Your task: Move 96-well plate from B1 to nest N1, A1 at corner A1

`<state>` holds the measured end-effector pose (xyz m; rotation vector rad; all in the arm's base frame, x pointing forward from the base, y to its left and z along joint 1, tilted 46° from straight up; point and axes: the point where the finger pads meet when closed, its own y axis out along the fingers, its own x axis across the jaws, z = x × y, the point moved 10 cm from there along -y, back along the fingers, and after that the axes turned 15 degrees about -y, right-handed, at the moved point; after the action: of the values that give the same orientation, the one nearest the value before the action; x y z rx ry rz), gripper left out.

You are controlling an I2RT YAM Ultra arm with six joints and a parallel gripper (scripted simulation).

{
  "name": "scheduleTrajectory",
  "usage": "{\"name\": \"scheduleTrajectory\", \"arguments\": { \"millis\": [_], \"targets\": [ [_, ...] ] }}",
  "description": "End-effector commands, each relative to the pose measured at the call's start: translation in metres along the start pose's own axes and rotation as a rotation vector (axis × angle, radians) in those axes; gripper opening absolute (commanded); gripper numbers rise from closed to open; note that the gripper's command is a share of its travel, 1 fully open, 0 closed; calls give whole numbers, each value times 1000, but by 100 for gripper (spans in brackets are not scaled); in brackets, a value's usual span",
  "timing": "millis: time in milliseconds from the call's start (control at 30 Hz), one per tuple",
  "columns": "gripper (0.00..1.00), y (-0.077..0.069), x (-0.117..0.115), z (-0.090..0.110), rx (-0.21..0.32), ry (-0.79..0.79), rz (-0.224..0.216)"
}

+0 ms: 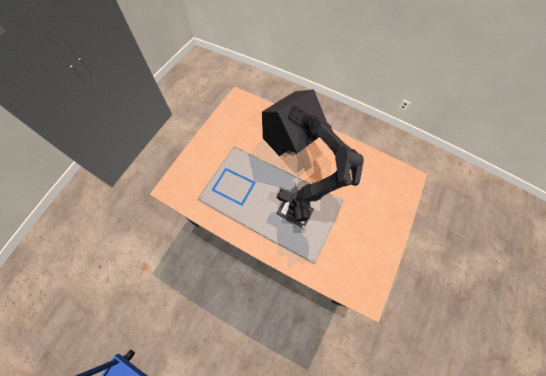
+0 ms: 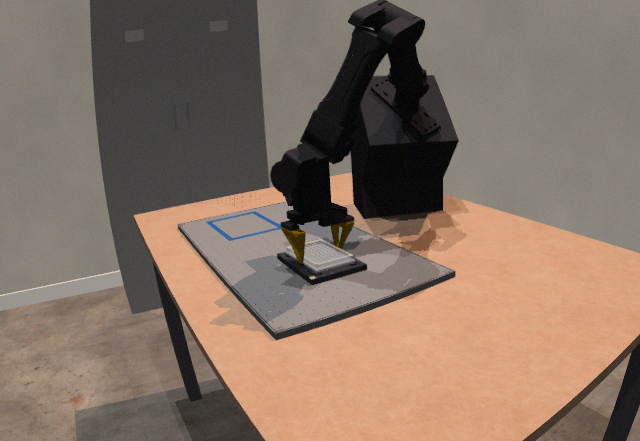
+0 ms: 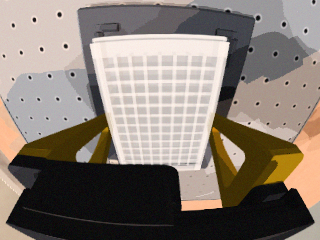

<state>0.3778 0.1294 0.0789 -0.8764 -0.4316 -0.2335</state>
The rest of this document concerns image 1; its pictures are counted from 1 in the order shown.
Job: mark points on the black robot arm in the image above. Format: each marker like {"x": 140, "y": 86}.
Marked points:
{"x": 345, "y": 160}

